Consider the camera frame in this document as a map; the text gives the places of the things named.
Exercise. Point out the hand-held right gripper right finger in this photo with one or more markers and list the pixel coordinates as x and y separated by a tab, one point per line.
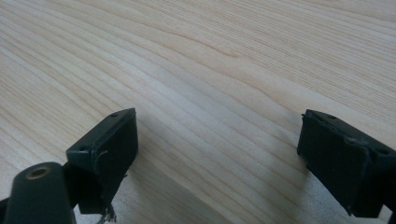
336	158

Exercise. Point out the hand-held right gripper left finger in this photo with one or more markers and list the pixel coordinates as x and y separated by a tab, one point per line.
106	149

